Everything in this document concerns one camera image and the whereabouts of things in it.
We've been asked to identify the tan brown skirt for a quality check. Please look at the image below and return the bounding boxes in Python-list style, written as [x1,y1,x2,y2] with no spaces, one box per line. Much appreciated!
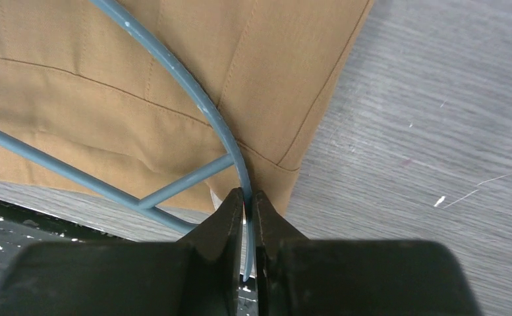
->
[0,1,373,214]

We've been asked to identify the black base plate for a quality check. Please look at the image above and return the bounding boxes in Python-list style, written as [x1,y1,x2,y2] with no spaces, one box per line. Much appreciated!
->
[0,200,120,278]

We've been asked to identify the teal blue wire hanger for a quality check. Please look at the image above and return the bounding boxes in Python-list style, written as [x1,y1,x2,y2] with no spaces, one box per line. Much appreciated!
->
[0,1,255,282]

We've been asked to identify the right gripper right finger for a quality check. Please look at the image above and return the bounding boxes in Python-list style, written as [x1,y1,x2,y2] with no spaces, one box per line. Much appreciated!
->
[252,192,482,315]

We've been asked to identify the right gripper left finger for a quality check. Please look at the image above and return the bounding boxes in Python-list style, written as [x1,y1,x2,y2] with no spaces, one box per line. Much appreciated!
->
[0,188,244,315]

